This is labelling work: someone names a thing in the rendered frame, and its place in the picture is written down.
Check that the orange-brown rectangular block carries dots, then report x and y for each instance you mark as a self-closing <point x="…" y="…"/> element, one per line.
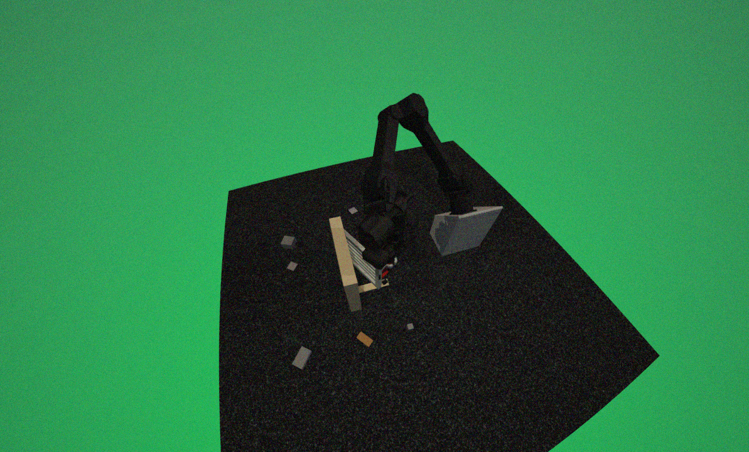
<point x="364" y="339"/>

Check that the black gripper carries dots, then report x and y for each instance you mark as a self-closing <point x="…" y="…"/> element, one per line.
<point x="380" y="258"/>

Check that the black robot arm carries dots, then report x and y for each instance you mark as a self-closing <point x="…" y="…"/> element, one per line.
<point x="380" y="181"/>

